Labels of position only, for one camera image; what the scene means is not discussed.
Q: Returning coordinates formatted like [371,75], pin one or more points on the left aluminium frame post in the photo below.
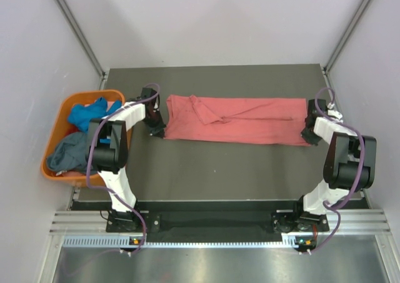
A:
[82,40]

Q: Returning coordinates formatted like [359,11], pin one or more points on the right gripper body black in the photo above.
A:
[310,137]

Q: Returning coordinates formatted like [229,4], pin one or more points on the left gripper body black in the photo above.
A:
[154,124]

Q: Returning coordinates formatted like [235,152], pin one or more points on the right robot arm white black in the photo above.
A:
[348,168]

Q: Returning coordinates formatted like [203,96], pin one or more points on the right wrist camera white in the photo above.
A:
[333,113]

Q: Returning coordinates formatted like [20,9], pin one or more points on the grey blue t shirt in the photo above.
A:
[69,154]

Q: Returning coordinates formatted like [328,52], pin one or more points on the pink t shirt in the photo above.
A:
[264,121]

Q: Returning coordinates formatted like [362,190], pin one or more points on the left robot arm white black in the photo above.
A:
[107,152]

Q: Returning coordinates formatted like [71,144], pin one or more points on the slotted cable duct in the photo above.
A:
[128,242]

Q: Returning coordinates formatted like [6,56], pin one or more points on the aluminium frame post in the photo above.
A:
[350,29]
[82,40]

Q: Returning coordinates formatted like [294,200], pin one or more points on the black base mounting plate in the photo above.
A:
[219,221]

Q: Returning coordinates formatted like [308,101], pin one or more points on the right aluminium frame post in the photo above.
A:
[350,29]

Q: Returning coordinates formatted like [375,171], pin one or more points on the orange plastic bin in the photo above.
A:
[62,128]

